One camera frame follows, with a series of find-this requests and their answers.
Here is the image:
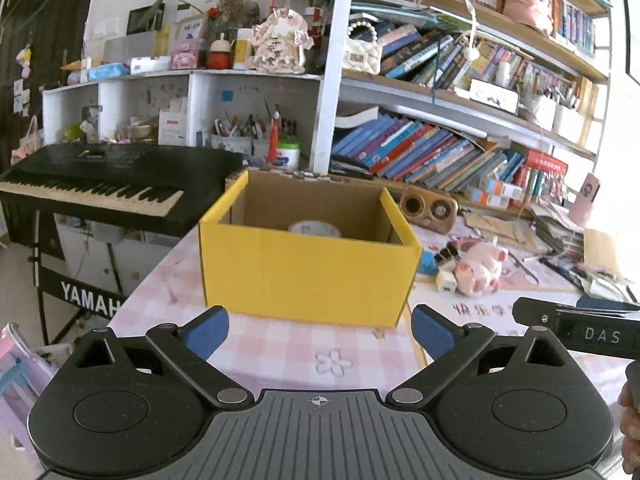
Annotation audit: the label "yellow tape roll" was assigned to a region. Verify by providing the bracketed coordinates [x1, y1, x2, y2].
[288, 220, 342, 238]

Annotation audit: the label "white USB charger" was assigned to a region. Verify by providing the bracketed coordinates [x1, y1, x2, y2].
[436, 270, 458, 292]

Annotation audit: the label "orange white carton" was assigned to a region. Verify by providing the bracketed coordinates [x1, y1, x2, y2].
[478, 178, 524, 200]
[464, 186, 510, 209]

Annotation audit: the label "brown envelope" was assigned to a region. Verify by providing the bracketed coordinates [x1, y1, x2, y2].
[582, 229, 620, 275]

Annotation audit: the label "white bookshelf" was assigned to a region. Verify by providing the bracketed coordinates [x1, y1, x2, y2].
[41, 0, 614, 201]

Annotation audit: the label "pink cartoon desk mat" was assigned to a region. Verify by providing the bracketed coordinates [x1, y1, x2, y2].
[111, 207, 580, 393]

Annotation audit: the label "black binder clip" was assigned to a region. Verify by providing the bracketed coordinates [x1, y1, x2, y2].
[434, 242, 459, 266]

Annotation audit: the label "white quilted handbag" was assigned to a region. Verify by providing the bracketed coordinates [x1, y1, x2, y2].
[342, 21, 383, 75]

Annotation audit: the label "brown kraft paper sheets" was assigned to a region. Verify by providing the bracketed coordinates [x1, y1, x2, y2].
[464, 212, 551, 255]

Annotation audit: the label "black Yamaha keyboard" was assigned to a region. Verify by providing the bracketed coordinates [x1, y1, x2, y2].
[1, 143, 243, 237]

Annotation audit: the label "white green lid jar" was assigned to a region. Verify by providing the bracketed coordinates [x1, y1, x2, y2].
[274, 140, 300, 170]

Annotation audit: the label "red bottle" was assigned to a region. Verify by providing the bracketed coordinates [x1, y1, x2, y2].
[266, 110, 281, 166]

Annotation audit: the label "red thick book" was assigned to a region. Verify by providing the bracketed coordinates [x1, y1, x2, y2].
[524, 150, 568, 177]

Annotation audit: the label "yellow cardboard box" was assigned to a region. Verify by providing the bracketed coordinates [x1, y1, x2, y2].
[198, 171, 422, 327]

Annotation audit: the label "brown retro radio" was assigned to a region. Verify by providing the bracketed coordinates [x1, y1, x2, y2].
[399, 186, 458, 234]

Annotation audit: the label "pink phone stand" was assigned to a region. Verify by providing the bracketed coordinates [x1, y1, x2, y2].
[568, 174, 601, 228]

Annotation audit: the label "pile of papers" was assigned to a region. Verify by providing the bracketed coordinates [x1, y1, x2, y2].
[526, 200, 639, 304]

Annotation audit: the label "person right hand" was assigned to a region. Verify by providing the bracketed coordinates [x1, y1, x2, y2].
[618, 384, 640, 474]

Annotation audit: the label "pink plush pig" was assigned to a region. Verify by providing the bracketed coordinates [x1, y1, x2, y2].
[454, 242, 509, 297]

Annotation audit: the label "wooden chess board box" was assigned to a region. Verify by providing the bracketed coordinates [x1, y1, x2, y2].
[224, 167, 349, 188]

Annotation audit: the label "orange white carton lower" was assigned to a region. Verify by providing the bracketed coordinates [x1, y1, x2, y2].
[464, 186, 510, 209]

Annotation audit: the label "blue crumpled wrapper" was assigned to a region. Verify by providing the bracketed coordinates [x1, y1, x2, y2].
[418, 250, 438, 275]

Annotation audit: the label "digital clock on shelf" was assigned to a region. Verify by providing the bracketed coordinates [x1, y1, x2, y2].
[469, 79, 520, 114]

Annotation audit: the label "orange white carton upper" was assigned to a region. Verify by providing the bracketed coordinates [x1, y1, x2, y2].
[478, 178, 524, 200]

